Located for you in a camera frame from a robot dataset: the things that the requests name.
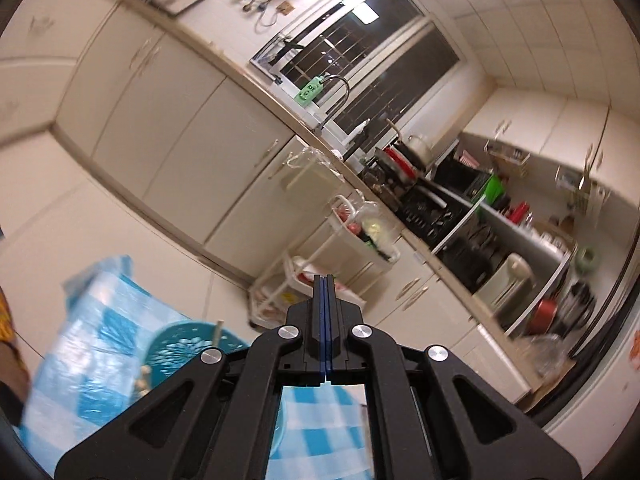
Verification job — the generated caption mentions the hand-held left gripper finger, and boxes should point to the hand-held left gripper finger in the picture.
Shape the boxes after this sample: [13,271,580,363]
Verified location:
[54,275,326,480]
[326,275,583,480]

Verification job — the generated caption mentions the blue perforated plastic basket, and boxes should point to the blue perforated plastic basket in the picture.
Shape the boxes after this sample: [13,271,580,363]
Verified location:
[144,322,288,461]

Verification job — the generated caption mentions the red white plastic bag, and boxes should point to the red white plastic bag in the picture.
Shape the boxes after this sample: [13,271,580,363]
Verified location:
[295,267,351,296]

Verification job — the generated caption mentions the white utility cart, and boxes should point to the white utility cart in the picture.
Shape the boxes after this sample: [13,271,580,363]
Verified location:
[249,194,402,333]

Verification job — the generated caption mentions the clear bag of vegetables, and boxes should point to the clear bag of vegetables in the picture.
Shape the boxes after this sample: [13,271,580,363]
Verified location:
[332,197,401,261]

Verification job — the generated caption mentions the beige kitchen countertop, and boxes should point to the beige kitchen countertop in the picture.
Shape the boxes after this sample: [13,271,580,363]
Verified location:
[140,0,508,333]

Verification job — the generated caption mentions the black toaster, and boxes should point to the black toaster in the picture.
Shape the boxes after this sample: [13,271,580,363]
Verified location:
[440,232,506,293]

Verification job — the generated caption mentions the stack of pans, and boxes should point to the stack of pans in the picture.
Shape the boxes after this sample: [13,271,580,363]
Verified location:
[360,132,436,198]

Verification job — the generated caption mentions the white kitchen appliance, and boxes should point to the white kitchen appliance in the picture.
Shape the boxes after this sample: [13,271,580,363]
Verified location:
[475,252,535,311]

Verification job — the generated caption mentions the white bottle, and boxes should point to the white bottle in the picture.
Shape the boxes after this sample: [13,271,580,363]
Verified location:
[345,119,371,143]

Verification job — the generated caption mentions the red pot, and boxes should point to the red pot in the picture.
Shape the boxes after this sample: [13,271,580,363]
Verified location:
[525,299,560,336]

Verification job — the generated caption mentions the green plastic board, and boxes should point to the green plastic board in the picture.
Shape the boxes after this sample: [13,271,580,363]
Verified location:
[480,172,507,211]

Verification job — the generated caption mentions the crumpled clear bag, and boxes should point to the crumpled clear bag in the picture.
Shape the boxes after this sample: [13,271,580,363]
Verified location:
[520,332,576,381]

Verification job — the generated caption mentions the red bottle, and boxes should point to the red bottle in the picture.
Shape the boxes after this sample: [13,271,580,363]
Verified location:
[507,200,533,226]

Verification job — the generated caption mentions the blue checkered plastic tablecloth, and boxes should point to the blue checkered plastic tablecloth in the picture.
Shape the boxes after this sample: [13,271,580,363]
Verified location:
[20,255,371,480]

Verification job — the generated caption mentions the green soap bottle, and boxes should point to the green soap bottle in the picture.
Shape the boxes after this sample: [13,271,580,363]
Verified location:
[295,76,323,106]

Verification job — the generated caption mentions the chrome kitchen faucet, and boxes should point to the chrome kitchen faucet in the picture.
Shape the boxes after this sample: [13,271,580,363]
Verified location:
[314,74,352,136]

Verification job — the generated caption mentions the cream base cabinets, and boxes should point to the cream base cabinets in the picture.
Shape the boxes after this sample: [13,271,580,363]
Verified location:
[0,0,536,406]

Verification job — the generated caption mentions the green bowl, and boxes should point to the green bowl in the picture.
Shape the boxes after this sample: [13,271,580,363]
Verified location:
[575,246,601,275]

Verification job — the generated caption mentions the kitchen window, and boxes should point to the kitchen window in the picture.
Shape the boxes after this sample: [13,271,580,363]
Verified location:
[250,0,468,153]

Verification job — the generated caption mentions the cream upper cabinets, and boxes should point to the cream upper cabinets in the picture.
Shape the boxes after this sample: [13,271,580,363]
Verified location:
[462,87,640,211]

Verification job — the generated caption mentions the clear bag on cabinet handle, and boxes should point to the clear bag on cabinet handle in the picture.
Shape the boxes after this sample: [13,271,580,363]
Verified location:
[285,147,346,191]

